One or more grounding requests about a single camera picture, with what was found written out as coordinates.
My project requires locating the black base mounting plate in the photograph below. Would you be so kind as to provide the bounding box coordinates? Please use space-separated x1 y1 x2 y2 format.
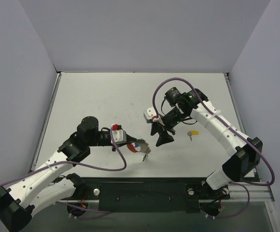
53 177 231 216

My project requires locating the key with yellow tag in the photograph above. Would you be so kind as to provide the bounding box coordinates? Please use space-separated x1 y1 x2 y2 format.
187 130 199 141

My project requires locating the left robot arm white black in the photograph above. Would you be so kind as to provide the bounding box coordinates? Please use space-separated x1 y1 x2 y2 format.
0 116 137 232

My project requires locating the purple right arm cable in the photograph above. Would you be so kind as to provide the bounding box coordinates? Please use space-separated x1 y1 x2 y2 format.
152 77 275 220

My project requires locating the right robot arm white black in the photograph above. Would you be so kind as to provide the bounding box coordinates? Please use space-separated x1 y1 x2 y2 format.
143 87 263 198

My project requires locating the keyring bunch with coloured tags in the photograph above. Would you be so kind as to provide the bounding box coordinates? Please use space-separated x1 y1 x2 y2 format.
126 138 151 162

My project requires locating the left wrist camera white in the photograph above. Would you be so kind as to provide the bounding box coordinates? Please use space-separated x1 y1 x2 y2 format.
111 124 127 145

